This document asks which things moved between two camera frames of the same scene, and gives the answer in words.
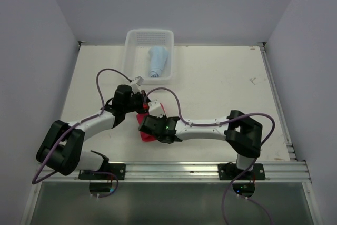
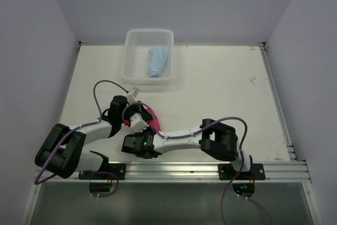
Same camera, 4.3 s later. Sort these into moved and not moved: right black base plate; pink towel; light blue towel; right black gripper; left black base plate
Moved: right black gripper; pink towel
Not moved: right black base plate; light blue towel; left black base plate
